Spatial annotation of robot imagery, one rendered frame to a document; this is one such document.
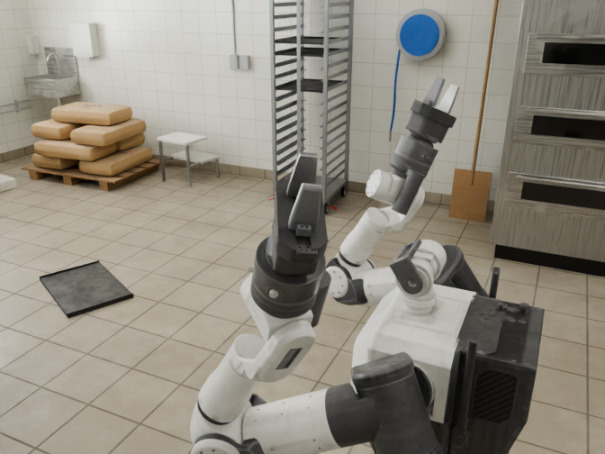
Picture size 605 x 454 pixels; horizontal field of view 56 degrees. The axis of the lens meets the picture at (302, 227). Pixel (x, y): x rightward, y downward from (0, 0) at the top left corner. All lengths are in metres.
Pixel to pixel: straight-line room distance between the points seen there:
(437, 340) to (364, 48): 4.37
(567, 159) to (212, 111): 3.51
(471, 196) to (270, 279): 4.28
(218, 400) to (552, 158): 3.37
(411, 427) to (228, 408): 0.27
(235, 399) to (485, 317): 0.46
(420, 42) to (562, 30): 1.37
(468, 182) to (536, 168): 0.99
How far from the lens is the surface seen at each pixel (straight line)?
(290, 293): 0.68
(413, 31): 4.91
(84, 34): 6.76
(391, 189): 1.25
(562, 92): 3.92
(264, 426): 0.92
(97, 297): 3.75
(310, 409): 0.89
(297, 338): 0.74
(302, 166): 0.63
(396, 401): 0.85
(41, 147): 6.15
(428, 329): 1.00
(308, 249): 0.61
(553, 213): 4.11
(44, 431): 2.85
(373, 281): 1.32
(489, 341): 0.99
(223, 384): 0.86
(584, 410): 3.01
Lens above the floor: 1.76
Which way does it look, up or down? 22 degrees down
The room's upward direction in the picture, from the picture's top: straight up
